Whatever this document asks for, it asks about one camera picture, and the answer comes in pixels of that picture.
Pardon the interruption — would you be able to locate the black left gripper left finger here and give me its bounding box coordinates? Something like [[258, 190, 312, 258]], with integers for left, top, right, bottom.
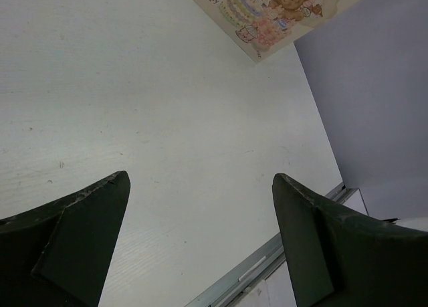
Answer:
[[1, 171, 130, 306]]

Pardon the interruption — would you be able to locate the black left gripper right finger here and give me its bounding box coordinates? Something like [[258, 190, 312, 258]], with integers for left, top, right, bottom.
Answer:
[[272, 173, 427, 306]]

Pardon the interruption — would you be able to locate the cream bear paper bag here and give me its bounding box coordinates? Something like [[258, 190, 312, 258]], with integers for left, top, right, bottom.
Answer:
[[193, 0, 360, 62]]

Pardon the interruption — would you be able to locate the aluminium front rail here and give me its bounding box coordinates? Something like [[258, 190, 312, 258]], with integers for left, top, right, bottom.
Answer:
[[185, 182, 350, 307]]

